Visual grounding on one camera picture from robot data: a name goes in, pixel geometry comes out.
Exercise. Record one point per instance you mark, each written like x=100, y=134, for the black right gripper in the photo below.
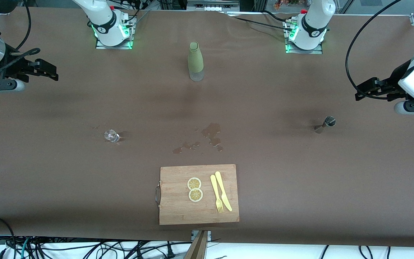
x=10, y=67

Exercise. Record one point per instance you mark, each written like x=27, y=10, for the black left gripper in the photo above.
x=392, y=82

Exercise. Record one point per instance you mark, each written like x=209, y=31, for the steel measuring jigger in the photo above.
x=330, y=122

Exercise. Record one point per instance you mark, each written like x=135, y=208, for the clear glass cup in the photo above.
x=111, y=136

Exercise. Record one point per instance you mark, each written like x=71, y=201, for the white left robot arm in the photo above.
x=313, y=25

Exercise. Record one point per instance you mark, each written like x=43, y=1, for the brown table cover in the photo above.
x=300, y=180

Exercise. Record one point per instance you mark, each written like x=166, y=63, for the green sleeved glass bottle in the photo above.
x=195, y=59

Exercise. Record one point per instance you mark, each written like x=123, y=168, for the liquid spill puddle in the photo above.
x=212, y=131

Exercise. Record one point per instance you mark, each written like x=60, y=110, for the grey power strip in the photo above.
x=212, y=4

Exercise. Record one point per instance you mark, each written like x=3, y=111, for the yellow plastic knife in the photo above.
x=221, y=187

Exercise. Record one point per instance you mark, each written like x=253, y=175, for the yellow plastic fork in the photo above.
x=215, y=189

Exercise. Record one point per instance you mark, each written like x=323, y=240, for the lemon slice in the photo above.
x=194, y=183
x=195, y=195

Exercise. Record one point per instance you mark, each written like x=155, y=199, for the bamboo cutting board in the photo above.
x=178, y=212

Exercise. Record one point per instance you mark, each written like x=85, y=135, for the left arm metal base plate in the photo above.
x=318, y=50

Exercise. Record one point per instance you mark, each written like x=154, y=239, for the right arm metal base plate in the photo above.
x=120, y=46

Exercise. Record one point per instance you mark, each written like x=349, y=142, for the small metal bracket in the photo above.
x=208, y=234

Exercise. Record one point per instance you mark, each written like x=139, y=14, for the wooden post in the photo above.
x=198, y=248

